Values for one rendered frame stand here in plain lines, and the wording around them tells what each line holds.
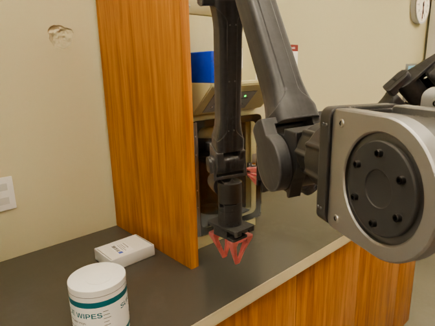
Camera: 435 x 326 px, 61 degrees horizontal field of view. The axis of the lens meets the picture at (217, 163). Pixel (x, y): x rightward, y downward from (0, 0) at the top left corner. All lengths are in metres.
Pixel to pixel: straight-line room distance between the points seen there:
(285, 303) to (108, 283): 0.65
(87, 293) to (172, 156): 0.47
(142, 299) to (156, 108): 0.56
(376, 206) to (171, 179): 0.89
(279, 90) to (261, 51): 0.07
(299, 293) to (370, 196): 1.07
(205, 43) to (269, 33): 0.68
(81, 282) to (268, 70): 0.64
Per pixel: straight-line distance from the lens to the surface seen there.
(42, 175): 1.46
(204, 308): 1.05
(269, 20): 0.58
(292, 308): 1.39
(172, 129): 1.12
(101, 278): 0.93
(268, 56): 0.55
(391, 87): 1.09
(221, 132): 0.80
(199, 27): 1.22
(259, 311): 1.24
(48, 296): 1.21
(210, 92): 1.11
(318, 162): 0.40
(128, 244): 1.33
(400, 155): 0.31
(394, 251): 0.33
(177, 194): 1.16
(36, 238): 1.52
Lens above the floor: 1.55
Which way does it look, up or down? 14 degrees down
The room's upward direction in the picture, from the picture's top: 1 degrees counter-clockwise
